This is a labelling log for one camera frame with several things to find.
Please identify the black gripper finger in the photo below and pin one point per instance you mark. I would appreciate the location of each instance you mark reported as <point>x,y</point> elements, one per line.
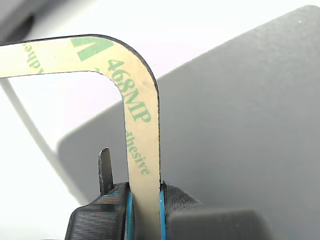
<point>100,220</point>
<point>182,215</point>

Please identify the beige adhesive rectangular frame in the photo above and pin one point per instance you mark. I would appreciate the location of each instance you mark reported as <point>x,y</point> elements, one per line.
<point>140,100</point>

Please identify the grey flat base plate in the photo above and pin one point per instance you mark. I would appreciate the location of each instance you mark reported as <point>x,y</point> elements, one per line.
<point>225,112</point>

